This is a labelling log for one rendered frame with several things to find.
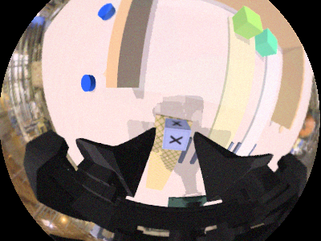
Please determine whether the light blue cube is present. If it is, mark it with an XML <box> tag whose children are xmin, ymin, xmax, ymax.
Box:
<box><xmin>163</xmin><ymin>117</ymin><xmax>192</xmax><ymax>150</ymax></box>

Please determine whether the blue cylinder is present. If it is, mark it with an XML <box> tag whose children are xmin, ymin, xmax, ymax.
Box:
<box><xmin>80</xmin><ymin>75</ymin><xmax>95</xmax><ymax>92</ymax></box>
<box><xmin>97</xmin><ymin>2</ymin><xmax>110</xmax><ymax>20</ymax></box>

